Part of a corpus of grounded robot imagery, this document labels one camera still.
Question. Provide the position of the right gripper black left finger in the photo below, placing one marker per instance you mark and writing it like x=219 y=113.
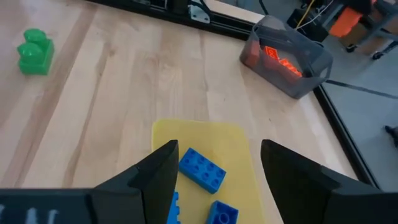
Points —
x=140 y=196

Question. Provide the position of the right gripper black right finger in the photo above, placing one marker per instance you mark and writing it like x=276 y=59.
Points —
x=304 y=193

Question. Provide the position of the blue toy building block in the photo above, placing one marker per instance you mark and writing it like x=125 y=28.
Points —
x=174 y=211
x=222 y=214
x=202 y=169

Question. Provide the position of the orange toy building block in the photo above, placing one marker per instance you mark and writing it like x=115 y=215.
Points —
x=290 y=68
x=271 y=52

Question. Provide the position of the green toy building block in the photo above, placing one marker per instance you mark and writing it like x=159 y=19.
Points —
x=35 y=59

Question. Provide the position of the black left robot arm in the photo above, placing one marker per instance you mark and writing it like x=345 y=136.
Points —
x=180 y=4

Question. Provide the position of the yellow translucent plastic bin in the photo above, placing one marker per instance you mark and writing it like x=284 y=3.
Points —
x=217 y=140

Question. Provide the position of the grey translucent plastic bin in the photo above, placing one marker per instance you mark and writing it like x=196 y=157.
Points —
x=280 y=34

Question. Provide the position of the black equipment box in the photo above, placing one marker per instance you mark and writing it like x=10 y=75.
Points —
x=308 y=29

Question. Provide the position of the orange storage container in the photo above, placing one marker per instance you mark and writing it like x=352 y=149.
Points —
x=345 y=21

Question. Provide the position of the grey wheeled cart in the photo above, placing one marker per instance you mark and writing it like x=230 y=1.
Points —
x=377 y=28

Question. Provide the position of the black aluminium table frame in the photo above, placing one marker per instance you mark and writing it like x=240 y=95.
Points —
x=230 y=27

